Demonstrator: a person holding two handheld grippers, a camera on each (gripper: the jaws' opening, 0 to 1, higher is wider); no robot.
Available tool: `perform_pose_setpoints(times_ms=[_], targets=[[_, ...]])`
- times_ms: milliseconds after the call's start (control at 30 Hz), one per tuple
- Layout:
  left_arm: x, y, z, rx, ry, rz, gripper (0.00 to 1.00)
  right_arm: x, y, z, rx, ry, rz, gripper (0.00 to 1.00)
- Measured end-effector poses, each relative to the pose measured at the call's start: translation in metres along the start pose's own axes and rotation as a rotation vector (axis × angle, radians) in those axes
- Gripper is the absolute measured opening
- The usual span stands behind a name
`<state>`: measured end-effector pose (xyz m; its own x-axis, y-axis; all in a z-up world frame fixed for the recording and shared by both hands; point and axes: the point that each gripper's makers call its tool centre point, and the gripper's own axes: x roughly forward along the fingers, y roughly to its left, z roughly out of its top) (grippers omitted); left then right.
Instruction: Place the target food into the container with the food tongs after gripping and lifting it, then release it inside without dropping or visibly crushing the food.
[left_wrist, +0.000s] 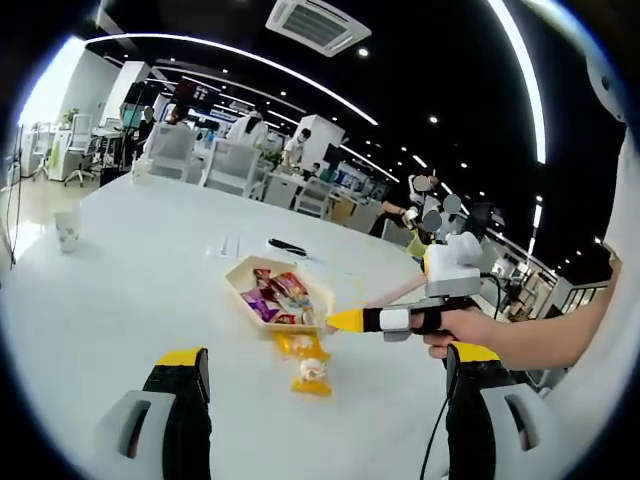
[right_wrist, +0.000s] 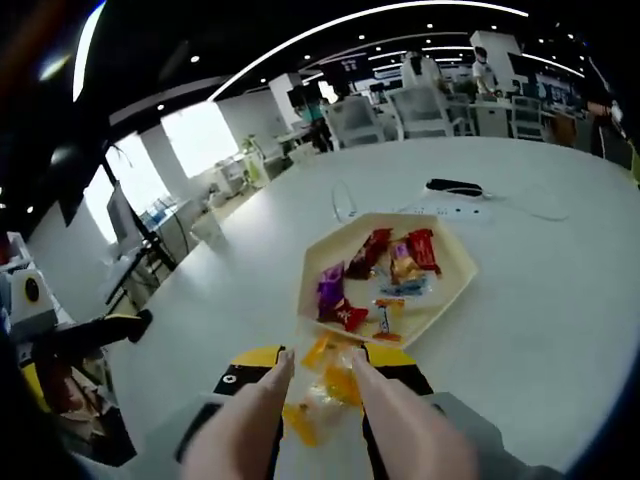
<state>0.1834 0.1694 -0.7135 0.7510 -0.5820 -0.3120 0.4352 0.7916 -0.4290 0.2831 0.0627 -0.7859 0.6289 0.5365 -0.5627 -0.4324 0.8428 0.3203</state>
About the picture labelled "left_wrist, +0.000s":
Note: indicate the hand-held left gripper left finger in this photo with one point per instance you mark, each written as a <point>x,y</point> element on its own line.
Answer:
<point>175,400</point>

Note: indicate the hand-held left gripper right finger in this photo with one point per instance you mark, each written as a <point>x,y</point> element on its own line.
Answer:
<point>467,405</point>

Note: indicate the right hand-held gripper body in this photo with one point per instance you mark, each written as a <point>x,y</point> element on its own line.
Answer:
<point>450,265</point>

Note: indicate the yellow bun food packet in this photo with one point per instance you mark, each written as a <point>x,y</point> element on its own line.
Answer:
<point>300,342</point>
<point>312,375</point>

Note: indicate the dark red food bar packet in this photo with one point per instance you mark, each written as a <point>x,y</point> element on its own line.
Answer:
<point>289,284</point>

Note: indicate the brown purple-label food bar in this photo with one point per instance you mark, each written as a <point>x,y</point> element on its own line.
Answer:
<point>271,312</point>

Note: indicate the purple brown food packet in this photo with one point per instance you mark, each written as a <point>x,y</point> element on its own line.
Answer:
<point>254,299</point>

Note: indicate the cream hexagonal container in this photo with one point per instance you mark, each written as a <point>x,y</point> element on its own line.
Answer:
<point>237,277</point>

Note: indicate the person's right hand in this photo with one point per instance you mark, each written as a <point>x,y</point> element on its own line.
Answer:
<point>465,325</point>

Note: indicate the person's white shirt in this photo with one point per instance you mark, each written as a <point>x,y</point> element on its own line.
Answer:
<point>600,400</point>

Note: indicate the white mesh office chair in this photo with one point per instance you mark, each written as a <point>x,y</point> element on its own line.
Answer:
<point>80,140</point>
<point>170,150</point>
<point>232,167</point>
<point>315,197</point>

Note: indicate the long ceiling light strip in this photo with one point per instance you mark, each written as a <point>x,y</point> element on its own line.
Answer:
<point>531,85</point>
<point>225,48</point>

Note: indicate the printed white paper cup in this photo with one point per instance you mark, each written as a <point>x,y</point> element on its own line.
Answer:
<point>67,230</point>

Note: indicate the grey chest-worn device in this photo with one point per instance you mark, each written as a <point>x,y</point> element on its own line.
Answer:
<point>605,85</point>

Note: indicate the ceiling air conditioner vent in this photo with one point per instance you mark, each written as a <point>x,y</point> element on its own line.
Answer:
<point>317,25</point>

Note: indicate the hanging dark display screen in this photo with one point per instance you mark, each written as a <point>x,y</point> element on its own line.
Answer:
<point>197,90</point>

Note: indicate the potted green plant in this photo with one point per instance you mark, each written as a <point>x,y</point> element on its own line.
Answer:
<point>70,116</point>

